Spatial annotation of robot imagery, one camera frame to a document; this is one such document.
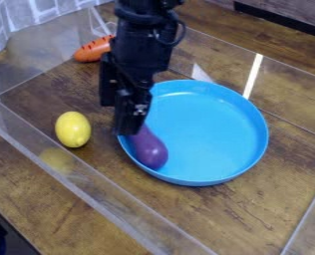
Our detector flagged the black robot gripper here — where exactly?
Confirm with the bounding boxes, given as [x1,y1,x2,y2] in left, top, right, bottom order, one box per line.
[98,19,174,136]

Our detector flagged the yellow toy lemon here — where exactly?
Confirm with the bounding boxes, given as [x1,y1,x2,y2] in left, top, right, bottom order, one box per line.
[55,112,91,148]

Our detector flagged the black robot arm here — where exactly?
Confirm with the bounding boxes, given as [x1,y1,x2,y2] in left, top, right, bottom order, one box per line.
[99,0,184,135]

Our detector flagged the blue round plastic tray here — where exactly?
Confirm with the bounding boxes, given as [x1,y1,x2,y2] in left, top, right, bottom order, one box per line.
[115,79,270,187]

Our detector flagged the orange toy carrot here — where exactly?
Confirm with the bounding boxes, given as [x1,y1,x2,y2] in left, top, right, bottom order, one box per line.
[73,34,115,63]

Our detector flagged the purple toy eggplant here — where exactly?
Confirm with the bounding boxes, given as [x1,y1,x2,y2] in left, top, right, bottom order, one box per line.
[128,126,167,170]

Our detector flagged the white grid curtain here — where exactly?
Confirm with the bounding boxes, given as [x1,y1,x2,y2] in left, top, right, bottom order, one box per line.
[0,0,112,51]

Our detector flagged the clear acrylic enclosure wall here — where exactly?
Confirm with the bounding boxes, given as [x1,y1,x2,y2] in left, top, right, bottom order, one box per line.
[0,0,315,255]

